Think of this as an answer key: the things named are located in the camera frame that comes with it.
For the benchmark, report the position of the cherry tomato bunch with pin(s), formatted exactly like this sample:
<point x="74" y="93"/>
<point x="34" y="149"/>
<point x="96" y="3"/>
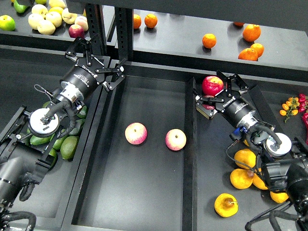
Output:
<point x="290" y="108"/>

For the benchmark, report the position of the dark red apple on shelf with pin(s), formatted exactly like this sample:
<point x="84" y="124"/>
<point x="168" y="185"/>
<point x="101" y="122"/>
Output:
<point x="76" y="31"/>

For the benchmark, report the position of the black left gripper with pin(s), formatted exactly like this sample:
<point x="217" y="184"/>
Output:
<point x="88" y="72"/>

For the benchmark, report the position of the orange behind post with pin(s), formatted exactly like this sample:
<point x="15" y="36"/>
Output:
<point x="136" y="21"/>

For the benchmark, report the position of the black tray divider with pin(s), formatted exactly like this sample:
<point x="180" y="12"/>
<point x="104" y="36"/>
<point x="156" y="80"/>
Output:
<point x="189" y="194"/>

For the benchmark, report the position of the pink apple left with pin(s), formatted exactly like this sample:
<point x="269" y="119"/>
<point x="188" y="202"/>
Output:
<point x="136" y="133"/>

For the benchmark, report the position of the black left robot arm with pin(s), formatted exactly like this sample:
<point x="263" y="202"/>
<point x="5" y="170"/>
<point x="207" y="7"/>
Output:
<point x="28" y="139"/>

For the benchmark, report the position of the orange on shelf centre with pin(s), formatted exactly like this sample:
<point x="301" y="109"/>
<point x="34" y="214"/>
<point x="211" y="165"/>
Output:
<point x="209" y="40"/>

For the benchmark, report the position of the yellow pear lower right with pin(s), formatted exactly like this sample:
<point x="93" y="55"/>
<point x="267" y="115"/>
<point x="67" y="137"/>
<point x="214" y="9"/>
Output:
<point x="279" y="197"/>

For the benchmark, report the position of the orange right lower pair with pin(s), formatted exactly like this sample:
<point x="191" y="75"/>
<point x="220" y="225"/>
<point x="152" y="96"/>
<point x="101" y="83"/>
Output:
<point x="253" y="53"/>

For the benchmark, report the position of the yellow pear lower left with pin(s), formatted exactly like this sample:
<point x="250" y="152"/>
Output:
<point x="241" y="178"/>

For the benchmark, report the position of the large orange right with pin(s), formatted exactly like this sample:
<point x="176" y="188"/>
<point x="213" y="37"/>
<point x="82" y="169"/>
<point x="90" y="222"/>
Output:
<point x="251" y="33"/>

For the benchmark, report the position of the pale yellow pear pile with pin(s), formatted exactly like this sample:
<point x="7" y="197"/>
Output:
<point x="49" y="15"/>

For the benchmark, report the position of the green avocado pile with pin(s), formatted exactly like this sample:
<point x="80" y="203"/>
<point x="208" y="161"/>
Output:
<point x="69" y="147"/>

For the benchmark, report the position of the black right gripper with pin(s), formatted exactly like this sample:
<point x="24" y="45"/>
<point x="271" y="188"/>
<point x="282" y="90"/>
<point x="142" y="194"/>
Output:
<point x="229" y="103"/>

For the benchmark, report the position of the pink apple right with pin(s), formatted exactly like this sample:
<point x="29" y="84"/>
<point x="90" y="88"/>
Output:
<point x="175" y="139"/>

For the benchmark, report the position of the yellow pear stem up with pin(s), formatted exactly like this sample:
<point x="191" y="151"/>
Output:
<point x="226" y="205"/>

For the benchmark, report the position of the pink apple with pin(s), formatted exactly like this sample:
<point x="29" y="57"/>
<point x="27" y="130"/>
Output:
<point x="175" y="139"/>
<point x="136" y="133"/>

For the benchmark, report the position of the bright red apple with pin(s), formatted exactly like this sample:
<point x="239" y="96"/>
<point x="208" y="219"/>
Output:
<point x="212" y="85"/>

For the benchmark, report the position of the black shelf post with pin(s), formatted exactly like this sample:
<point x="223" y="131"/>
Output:
<point x="111" y="30"/>

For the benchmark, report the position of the green apple on shelf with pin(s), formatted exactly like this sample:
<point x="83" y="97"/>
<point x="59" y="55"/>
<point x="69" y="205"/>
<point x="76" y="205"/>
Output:
<point x="7" y="23"/>

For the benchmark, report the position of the yellow pear lower middle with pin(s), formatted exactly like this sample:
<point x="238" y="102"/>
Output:
<point x="258" y="182"/>

